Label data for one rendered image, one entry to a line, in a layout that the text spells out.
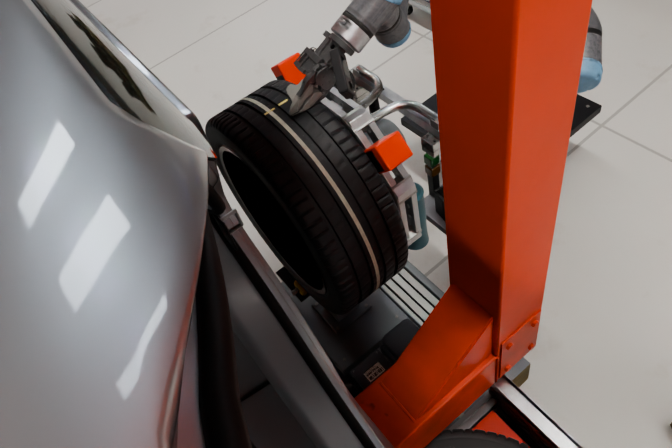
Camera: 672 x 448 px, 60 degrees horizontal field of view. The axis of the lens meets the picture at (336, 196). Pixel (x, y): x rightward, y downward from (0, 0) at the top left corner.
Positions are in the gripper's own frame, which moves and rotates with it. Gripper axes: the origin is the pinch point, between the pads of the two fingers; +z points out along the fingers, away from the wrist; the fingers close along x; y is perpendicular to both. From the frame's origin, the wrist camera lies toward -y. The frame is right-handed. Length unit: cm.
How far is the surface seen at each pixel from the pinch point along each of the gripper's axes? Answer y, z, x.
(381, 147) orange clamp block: -19.6, -7.0, -8.4
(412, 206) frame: -25.8, 0.0, -30.5
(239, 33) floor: 210, 3, -167
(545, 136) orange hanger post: -56, -26, 17
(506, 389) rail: -69, 24, -68
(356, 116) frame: -6.7, -8.6, -11.4
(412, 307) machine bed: -21, 35, -107
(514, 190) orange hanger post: -57, -17, 13
